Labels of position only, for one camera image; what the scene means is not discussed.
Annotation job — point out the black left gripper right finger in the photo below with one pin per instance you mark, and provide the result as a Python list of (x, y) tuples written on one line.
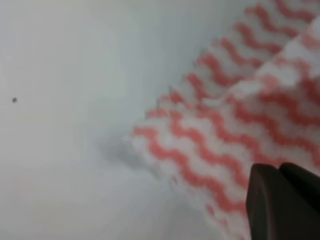
[(304, 182)]

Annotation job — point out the pink white wavy towel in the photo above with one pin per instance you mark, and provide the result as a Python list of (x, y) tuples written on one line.
[(252, 97)]

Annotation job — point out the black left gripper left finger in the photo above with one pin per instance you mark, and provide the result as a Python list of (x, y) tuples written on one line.
[(275, 210)]

